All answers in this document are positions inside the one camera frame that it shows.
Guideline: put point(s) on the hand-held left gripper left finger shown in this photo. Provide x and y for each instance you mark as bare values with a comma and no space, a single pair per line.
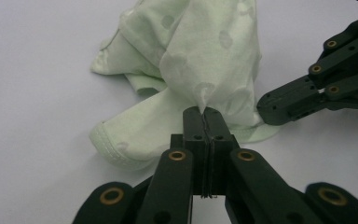
199,161

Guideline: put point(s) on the pale green baby garment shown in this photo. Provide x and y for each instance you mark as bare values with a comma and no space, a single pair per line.
205,46

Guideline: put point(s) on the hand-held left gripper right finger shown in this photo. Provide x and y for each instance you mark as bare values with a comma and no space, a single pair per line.
217,161

